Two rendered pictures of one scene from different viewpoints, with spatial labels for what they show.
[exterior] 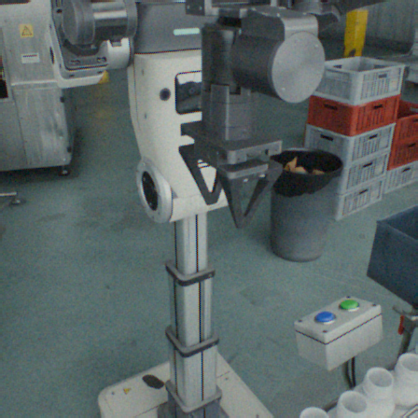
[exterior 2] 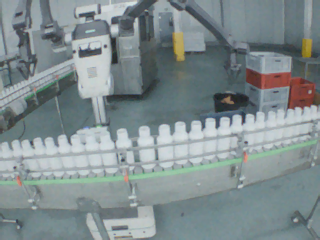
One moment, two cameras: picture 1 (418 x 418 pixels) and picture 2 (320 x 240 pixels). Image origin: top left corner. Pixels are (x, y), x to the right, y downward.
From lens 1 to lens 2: 0.90 m
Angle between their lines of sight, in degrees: 23
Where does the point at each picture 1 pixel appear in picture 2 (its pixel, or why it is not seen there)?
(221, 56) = not seen: hidden behind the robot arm
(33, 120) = (127, 73)
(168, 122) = (76, 61)
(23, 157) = (122, 88)
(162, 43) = (81, 36)
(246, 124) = (23, 54)
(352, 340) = not seen: hidden behind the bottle
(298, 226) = not seen: hidden behind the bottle
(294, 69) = (11, 41)
